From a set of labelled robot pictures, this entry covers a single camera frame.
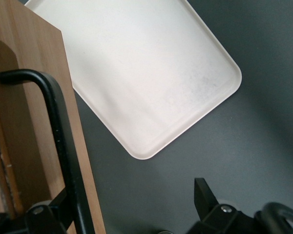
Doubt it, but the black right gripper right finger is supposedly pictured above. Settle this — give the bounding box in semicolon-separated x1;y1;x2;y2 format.
187;177;255;234

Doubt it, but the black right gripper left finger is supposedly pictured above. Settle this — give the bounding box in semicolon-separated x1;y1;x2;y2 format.
23;189;72;234

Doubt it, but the black metal drawer handle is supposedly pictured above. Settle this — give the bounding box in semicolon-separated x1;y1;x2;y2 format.
0;69;96;234

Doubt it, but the wooden box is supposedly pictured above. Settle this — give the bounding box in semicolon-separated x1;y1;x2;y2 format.
0;0;106;234

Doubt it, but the beige plastic tray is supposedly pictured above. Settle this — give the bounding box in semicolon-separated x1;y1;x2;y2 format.
23;0;243;161

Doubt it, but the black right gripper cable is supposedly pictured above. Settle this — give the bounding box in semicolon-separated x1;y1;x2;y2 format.
255;201;293;234

